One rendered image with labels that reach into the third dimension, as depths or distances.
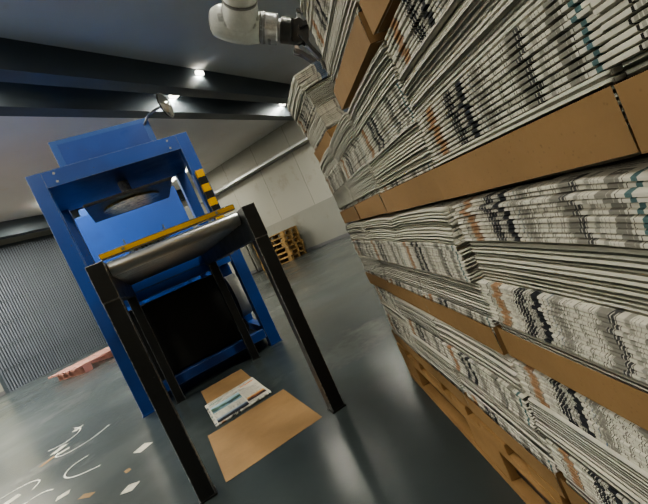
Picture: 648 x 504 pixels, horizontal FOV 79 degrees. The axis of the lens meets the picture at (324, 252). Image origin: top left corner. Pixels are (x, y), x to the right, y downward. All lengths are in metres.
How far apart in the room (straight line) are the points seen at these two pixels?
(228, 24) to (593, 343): 1.23
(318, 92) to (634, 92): 0.99
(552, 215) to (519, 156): 0.06
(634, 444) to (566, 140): 0.29
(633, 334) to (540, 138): 0.16
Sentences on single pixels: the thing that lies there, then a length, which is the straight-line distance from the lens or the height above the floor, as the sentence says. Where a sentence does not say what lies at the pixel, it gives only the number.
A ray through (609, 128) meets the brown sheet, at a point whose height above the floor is 0.63.
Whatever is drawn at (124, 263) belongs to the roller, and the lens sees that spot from 1.40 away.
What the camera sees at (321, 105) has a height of 0.94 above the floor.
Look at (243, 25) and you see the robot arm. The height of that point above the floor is 1.27.
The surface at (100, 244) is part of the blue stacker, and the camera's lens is 5.05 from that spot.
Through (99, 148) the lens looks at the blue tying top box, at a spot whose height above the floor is 1.63.
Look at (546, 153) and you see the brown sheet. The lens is 0.36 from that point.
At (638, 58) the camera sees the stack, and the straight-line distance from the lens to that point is 0.29.
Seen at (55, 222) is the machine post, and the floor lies 1.25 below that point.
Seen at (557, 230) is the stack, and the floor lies 0.56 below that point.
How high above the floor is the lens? 0.65
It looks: 4 degrees down
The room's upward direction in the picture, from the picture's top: 24 degrees counter-clockwise
